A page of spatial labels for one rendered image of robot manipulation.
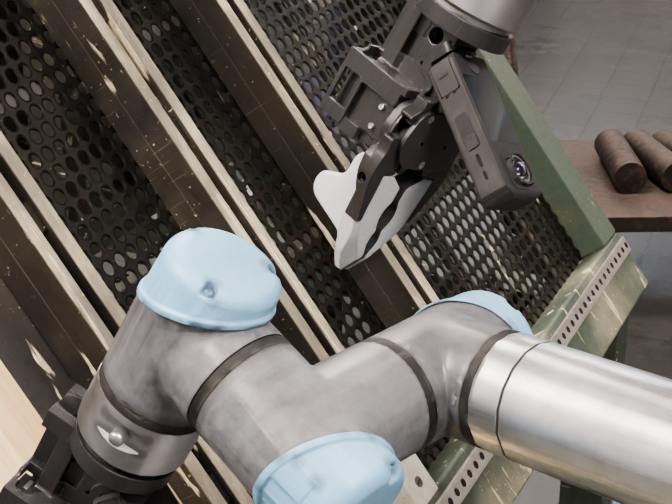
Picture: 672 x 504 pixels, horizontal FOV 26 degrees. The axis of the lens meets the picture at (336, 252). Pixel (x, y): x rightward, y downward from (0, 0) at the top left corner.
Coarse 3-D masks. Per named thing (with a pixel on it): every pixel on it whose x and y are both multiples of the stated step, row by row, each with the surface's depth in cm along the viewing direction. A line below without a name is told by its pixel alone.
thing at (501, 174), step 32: (448, 64) 101; (480, 64) 103; (448, 96) 101; (480, 96) 101; (480, 128) 99; (512, 128) 102; (480, 160) 99; (512, 160) 99; (480, 192) 99; (512, 192) 98
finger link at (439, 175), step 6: (456, 156) 108; (450, 162) 108; (444, 168) 108; (450, 168) 109; (432, 174) 108; (438, 174) 108; (444, 174) 109; (432, 180) 108; (438, 180) 109; (432, 186) 109; (438, 186) 109; (426, 192) 109; (432, 192) 109; (426, 198) 109; (420, 204) 109; (414, 210) 109; (408, 222) 110
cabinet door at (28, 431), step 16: (0, 368) 155; (0, 384) 154; (16, 384) 156; (0, 400) 153; (16, 400) 155; (0, 416) 152; (16, 416) 154; (32, 416) 156; (0, 432) 152; (16, 432) 153; (32, 432) 155; (0, 448) 151; (16, 448) 152; (32, 448) 154; (0, 464) 150; (16, 464) 152; (0, 480) 149
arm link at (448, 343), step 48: (384, 336) 88; (432, 336) 88; (480, 336) 87; (528, 336) 87; (432, 384) 86; (480, 384) 85; (528, 384) 83; (576, 384) 81; (624, 384) 80; (432, 432) 86; (480, 432) 85; (528, 432) 83; (576, 432) 80; (624, 432) 78; (576, 480) 82; (624, 480) 78
